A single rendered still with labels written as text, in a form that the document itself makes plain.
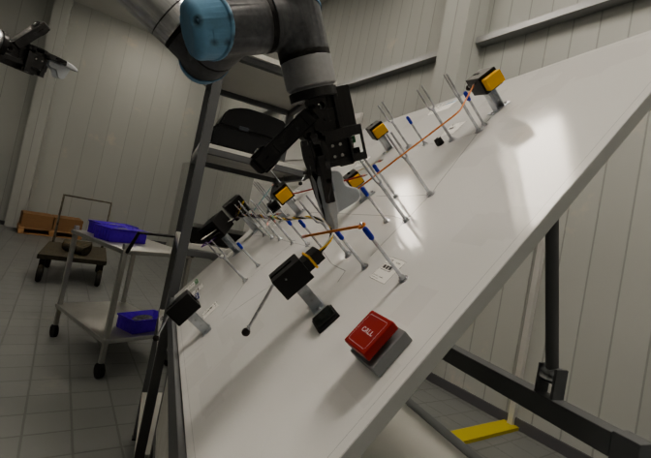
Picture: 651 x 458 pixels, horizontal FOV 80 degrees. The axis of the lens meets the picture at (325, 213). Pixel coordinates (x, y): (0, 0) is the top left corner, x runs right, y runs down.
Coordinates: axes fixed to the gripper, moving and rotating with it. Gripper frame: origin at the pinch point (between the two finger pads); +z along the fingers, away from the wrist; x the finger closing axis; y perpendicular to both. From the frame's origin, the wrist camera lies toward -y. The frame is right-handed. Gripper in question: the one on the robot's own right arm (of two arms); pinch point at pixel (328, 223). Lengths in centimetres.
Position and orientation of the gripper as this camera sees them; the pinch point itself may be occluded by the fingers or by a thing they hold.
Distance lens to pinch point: 61.0
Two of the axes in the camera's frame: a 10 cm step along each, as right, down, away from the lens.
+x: -2.7, -1.4, 9.5
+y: 9.4, -2.7, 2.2
